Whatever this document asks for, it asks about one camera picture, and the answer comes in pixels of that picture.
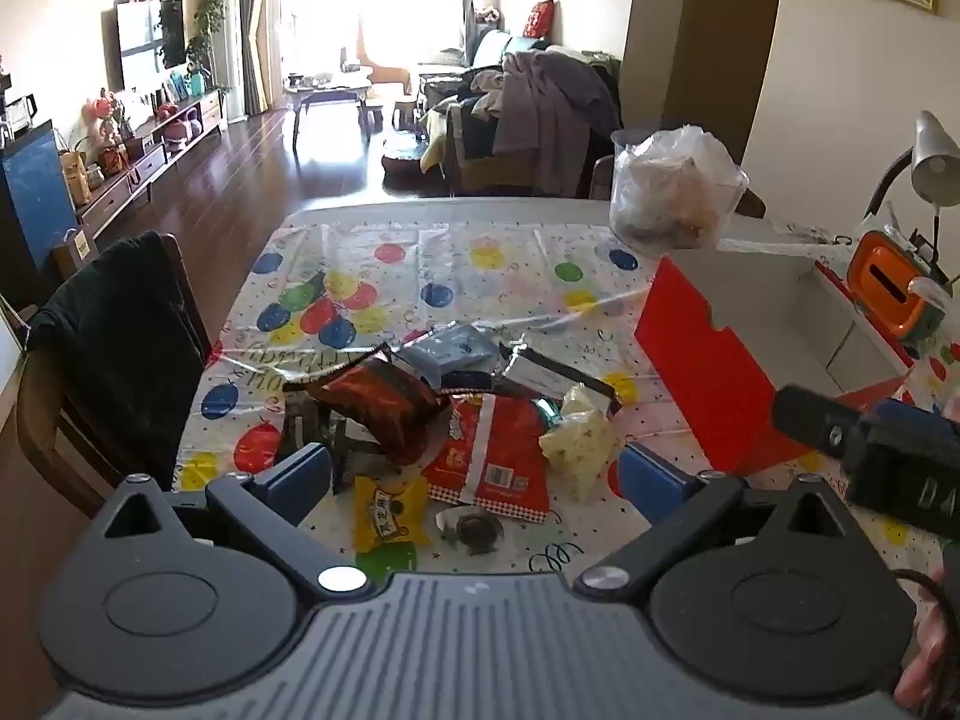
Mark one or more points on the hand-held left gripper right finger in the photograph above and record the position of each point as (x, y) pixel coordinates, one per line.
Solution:
(652, 484)

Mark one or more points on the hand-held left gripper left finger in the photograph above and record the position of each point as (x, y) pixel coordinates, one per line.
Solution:
(300, 476)

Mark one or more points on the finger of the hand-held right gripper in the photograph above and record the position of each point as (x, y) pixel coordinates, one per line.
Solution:
(904, 412)
(814, 416)

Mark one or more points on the pale yellow snack packet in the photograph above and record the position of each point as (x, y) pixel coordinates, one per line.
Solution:
(577, 435)

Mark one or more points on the dark red-brown snack bag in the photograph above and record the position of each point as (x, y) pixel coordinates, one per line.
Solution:
(375, 405)

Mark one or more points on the small teal packet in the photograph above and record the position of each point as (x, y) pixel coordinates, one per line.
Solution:
(547, 411)

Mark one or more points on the red cardboard box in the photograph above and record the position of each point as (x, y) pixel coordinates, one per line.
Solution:
(697, 360)

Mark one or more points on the silver snack packet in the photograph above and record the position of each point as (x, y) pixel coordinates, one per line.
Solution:
(536, 371)

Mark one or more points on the red snack packet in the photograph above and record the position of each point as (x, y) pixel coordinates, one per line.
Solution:
(487, 457)

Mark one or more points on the clear spoon-shaped snack packet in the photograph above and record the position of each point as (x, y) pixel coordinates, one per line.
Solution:
(472, 532)

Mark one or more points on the grey-blue snack packet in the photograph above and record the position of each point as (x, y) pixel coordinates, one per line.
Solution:
(450, 349)

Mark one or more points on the person's right hand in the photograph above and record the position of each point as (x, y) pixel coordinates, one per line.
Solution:
(930, 652)

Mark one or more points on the clear plastic bag scrap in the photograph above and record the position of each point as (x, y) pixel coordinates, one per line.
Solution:
(926, 287)

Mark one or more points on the orange and green tissue box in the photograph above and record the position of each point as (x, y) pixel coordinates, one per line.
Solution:
(877, 277)

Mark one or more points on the clear plastic wrapper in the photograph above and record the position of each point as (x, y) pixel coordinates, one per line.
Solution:
(810, 231)

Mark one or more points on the dark jacket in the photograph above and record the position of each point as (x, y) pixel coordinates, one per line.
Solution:
(120, 345)

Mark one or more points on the balloon print tablecloth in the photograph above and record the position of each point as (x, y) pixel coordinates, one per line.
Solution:
(465, 285)

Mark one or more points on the grey desk lamp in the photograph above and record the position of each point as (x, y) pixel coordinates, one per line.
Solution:
(930, 157)

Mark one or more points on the clear plastic container with bag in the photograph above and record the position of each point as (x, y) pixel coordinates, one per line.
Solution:
(675, 187)

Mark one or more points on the brown paper bag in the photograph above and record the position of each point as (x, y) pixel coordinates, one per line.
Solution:
(75, 247)

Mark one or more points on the round floor cushion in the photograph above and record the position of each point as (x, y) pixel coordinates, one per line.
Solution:
(405, 157)

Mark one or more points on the wooden television cabinet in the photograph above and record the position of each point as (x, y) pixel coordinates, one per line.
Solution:
(120, 191)

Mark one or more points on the dark sofa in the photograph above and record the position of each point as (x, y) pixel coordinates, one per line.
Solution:
(472, 157)

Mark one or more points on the grey blanket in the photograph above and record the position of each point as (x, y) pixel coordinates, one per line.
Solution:
(547, 112)

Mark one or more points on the blue cabinet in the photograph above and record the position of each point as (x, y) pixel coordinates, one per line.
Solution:
(34, 195)

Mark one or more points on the wooden coffee table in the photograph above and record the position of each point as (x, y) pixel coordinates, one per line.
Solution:
(330, 86)

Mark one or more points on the white standing air conditioner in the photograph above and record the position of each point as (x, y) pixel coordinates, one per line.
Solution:
(225, 45)

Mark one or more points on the green potted plant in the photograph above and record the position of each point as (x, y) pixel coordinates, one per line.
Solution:
(206, 37)

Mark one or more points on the grey curtain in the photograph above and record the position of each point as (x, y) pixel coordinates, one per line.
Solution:
(259, 22)

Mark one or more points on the flat screen television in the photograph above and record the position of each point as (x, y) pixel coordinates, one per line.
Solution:
(150, 41)

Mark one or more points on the red cushion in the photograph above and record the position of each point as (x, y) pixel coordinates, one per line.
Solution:
(538, 19)

